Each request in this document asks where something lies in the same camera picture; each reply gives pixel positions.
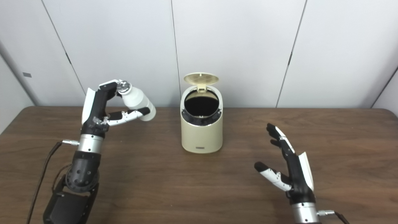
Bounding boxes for small white plastic bottle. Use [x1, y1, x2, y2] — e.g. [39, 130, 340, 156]
[117, 80, 156, 121]

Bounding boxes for cream-colored bin with lid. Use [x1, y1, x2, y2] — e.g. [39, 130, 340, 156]
[180, 72, 223, 154]

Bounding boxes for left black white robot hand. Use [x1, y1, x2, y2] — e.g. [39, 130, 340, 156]
[81, 80, 150, 137]

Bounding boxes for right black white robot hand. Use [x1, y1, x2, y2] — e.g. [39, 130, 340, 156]
[254, 123, 315, 204]

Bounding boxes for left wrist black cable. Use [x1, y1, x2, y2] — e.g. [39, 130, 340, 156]
[26, 140, 80, 224]

